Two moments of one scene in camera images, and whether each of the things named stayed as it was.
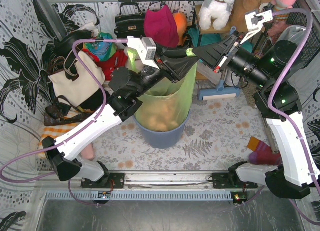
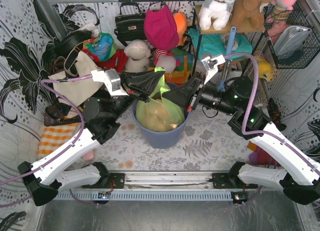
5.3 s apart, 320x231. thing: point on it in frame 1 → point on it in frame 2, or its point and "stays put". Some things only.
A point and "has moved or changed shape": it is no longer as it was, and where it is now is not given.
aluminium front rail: [144, 180] stays put
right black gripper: [223, 53] → [195, 94]
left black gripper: [164, 68] → [127, 83]
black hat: [63, 45] stays put
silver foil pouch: [293, 33] stays put
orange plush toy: [181, 21] stays put
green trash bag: [167, 108] has moved or changed shape
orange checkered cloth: [55, 132] stays put
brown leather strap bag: [58, 113] stays put
